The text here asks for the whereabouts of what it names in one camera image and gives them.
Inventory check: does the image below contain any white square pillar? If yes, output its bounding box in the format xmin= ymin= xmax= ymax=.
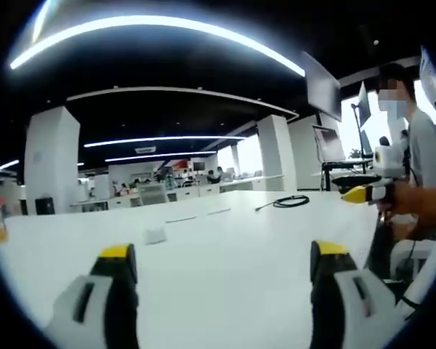
xmin=256 ymin=114 xmax=299 ymax=193
xmin=23 ymin=105 xmax=81 ymax=216

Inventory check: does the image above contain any white desk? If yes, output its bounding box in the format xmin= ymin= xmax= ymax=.
xmin=0 ymin=188 xmax=387 ymax=349

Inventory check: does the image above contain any screen on standing desk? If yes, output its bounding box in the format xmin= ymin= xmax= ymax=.
xmin=311 ymin=124 xmax=347 ymax=163

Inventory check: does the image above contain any large dark monitor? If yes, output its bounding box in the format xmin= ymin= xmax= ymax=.
xmin=300 ymin=50 xmax=343 ymax=123

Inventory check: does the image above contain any person's body in grey shirt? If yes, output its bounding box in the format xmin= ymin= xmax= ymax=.
xmin=376 ymin=63 xmax=436 ymax=243

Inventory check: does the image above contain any white mesh office chair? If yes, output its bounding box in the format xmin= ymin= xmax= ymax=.
xmin=139 ymin=182 xmax=169 ymax=207

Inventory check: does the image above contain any small tilted monitor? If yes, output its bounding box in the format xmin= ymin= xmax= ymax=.
xmin=356 ymin=81 xmax=372 ymax=127

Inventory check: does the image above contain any white charger adapter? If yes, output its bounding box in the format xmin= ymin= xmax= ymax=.
xmin=142 ymin=226 xmax=169 ymax=246

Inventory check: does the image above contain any long curved ceiling light strip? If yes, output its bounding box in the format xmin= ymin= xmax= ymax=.
xmin=9 ymin=14 xmax=307 ymax=79

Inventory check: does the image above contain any black bin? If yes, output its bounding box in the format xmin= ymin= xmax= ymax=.
xmin=34 ymin=196 xmax=55 ymax=216

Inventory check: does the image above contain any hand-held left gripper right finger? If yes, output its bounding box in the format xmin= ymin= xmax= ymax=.
xmin=309 ymin=239 xmax=397 ymax=349

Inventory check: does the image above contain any person's right hand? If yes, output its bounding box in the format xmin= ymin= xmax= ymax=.
xmin=375 ymin=180 xmax=410 ymax=220

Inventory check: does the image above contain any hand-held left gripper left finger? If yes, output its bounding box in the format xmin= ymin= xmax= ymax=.
xmin=44 ymin=243 xmax=141 ymax=349

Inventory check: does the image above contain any black Type-C cable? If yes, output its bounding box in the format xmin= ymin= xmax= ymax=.
xmin=254 ymin=194 xmax=310 ymax=212

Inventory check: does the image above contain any orange drink bottle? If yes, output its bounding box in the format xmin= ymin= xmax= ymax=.
xmin=0 ymin=194 xmax=9 ymax=244

